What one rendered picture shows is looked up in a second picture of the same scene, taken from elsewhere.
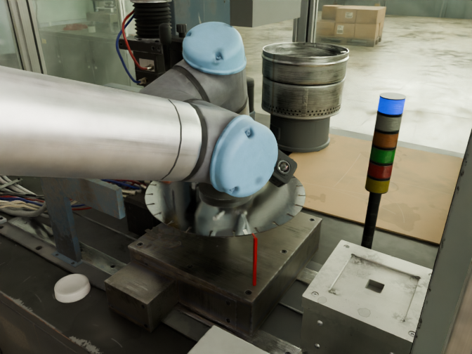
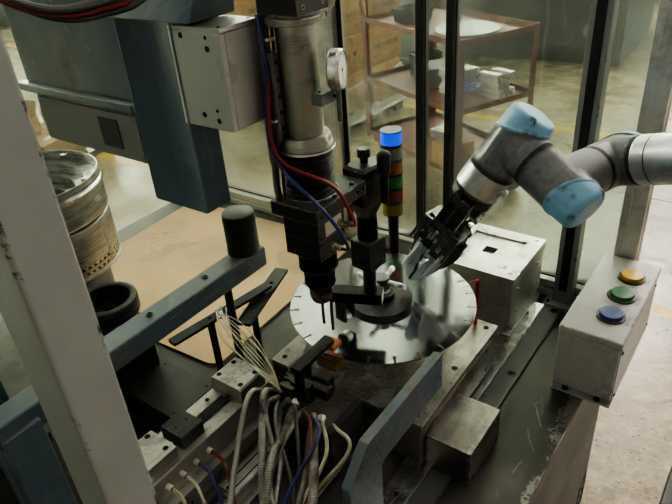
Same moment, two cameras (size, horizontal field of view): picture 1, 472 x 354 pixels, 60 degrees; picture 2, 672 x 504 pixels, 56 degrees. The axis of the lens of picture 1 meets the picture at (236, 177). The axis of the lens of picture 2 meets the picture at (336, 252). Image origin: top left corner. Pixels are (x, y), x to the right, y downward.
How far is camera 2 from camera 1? 1.23 m
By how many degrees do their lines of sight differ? 72
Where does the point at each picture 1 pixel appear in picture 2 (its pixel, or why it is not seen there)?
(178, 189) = (382, 336)
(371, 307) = (514, 253)
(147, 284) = (468, 414)
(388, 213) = (295, 264)
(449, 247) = not seen: hidden behind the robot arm
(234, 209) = (425, 294)
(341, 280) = (487, 263)
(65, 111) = not seen: outside the picture
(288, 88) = (86, 234)
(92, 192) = (419, 394)
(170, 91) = (577, 156)
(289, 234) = not seen: hidden behind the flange
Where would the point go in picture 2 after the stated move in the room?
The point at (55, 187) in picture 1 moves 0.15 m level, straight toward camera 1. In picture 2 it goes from (374, 465) to (471, 426)
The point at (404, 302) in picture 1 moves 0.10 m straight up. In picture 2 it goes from (504, 241) to (507, 200)
